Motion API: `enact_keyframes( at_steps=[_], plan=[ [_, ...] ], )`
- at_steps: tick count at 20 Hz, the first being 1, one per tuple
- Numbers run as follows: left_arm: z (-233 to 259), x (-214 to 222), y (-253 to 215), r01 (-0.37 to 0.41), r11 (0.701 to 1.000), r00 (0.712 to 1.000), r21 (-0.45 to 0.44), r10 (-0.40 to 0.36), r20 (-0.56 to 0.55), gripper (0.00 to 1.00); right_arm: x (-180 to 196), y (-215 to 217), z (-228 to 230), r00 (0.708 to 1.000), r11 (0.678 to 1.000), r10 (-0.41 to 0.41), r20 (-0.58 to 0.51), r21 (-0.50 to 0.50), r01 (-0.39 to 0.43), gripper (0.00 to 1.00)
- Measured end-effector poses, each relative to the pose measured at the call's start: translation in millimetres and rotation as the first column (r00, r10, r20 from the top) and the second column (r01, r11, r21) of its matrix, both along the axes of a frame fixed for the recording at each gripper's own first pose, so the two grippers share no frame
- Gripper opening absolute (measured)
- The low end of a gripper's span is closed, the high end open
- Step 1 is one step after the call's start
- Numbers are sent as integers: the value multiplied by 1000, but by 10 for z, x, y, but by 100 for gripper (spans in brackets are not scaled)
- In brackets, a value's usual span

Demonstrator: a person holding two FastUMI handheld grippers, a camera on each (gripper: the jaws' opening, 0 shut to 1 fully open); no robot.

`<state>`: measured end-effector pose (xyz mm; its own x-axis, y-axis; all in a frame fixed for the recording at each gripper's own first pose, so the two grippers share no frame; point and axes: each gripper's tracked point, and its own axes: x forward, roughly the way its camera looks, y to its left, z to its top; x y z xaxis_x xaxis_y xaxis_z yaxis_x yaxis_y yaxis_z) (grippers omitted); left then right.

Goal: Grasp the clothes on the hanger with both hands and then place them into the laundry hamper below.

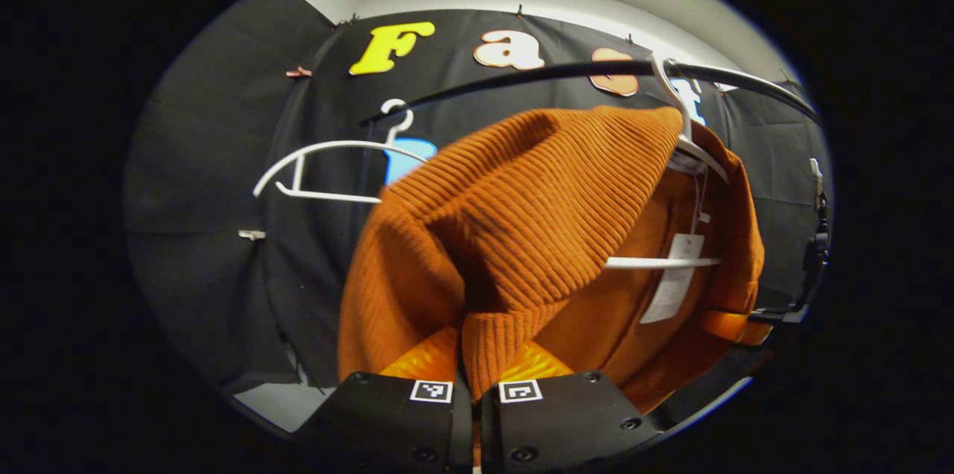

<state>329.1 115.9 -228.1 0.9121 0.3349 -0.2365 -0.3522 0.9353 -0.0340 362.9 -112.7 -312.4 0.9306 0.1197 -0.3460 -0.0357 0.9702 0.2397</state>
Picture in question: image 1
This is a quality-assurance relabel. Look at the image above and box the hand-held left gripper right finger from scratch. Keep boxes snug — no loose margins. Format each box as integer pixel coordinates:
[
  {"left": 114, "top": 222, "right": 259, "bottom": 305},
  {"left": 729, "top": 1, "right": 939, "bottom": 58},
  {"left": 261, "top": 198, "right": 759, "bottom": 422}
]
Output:
[{"left": 477, "top": 342, "right": 664, "bottom": 474}]

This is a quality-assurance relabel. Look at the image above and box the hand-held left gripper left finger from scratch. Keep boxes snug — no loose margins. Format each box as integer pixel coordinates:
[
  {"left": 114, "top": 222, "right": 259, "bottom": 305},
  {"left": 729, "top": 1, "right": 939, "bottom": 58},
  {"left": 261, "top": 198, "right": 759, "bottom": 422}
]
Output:
[{"left": 294, "top": 325, "right": 475, "bottom": 474}]

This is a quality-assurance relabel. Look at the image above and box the white plastic hanger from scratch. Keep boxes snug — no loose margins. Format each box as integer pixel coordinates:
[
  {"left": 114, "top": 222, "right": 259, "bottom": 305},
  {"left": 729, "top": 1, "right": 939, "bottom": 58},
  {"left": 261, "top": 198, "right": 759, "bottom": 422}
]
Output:
[
  {"left": 253, "top": 99, "right": 432, "bottom": 205},
  {"left": 604, "top": 53, "right": 733, "bottom": 271}
]

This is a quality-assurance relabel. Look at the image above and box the orange ribbed jacket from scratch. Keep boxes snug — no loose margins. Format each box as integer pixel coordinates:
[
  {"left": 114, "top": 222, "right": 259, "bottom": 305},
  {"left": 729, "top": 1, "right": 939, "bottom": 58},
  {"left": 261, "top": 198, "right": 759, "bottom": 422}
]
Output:
[{"left": 337, "top": 105, "right": 767, "bottom": 415}]

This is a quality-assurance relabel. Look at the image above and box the black clothes rack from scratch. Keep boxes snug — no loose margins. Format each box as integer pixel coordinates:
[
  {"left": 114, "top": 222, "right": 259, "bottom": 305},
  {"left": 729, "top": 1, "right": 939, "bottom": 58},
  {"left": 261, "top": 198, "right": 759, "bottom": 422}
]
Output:
[{"left": 360, "top": 59, "right": 821, "bottom": 126}]

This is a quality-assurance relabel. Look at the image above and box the black backdrop cloth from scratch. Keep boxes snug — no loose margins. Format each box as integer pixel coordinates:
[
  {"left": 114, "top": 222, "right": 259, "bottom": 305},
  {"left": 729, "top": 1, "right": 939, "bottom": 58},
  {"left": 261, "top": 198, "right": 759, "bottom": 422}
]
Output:
[{"left": 123, "top": 0, "right": 832, "bottom": 393}]

